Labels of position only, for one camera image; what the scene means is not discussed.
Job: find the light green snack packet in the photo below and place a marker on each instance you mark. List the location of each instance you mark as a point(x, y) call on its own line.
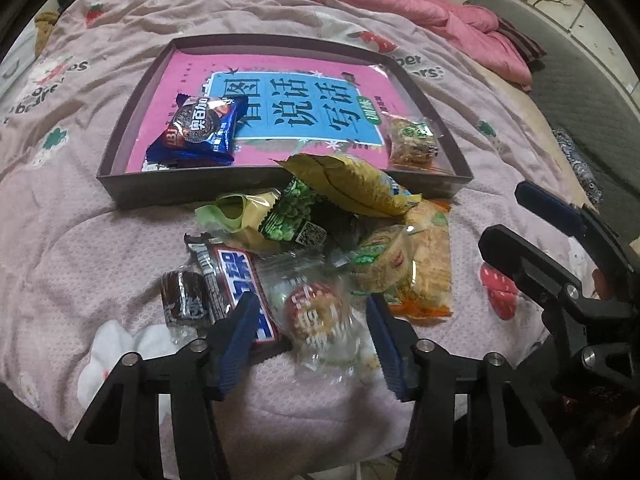
point(232, 222)

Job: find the orange edged cracker packet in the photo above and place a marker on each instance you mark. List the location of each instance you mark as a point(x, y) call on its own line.
point(431, 265)

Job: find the brown chocolate bar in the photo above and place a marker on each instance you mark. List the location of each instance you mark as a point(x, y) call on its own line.
point(225, 270)

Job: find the blue cookie packet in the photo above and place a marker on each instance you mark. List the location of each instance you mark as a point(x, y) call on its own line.
point(200, 127)

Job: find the dark shallow cardboard box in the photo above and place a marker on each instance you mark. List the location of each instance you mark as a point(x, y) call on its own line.
point(150, 190)

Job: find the grey patterned cloth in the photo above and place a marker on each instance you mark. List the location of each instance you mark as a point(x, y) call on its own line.
point(575, 160)

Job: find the striped pillow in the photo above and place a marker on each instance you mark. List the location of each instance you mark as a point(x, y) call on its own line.
point(522, 42)

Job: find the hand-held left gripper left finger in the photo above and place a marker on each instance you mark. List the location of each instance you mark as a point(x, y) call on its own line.
point(235, 355)

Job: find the yellow chip bag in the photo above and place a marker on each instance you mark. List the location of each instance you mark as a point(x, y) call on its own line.
point(350, 185)

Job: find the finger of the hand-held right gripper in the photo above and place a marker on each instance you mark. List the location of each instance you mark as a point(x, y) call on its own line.
point(547, 207)
point(522, 260)

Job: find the green pea packet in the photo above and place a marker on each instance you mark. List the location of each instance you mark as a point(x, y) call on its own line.
point(290, 210)

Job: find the grey padded headboard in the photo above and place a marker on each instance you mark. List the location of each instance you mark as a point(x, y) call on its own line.
point(575, 85)

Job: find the beige bed sheet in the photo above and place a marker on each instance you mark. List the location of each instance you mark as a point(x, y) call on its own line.
point(520, 110)

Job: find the clear red label packet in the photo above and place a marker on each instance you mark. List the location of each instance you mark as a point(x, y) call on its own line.
point(312, 317)

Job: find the pink and blue book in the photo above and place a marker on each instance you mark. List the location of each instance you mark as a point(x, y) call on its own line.
point(300, 105)

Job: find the clear rice cracker packet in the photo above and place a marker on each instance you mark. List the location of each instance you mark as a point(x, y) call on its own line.
point(410, 141)

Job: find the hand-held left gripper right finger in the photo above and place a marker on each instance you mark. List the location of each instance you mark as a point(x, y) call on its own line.
point(389, 357)

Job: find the round biscuit packet green label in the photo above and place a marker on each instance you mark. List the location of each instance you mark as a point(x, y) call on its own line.
point(380, 260)

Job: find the pink strawberry printed blanket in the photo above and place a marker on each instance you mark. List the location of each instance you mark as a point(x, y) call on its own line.
point(100, 110)

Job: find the small brown candy packet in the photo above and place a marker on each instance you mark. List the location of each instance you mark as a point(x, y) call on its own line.
point(182, 302)

